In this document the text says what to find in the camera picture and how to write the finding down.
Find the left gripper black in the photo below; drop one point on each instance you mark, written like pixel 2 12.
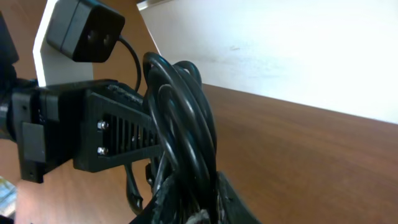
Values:
pixel 97 125

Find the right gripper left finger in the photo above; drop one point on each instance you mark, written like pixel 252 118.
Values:
pixel 167 206

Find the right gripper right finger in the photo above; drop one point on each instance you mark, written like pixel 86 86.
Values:
pixel 231 209

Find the black cable silver plug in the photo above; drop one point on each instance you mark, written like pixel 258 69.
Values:
pixel 185 125

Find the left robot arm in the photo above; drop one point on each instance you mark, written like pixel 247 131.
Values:
pixel 9 80

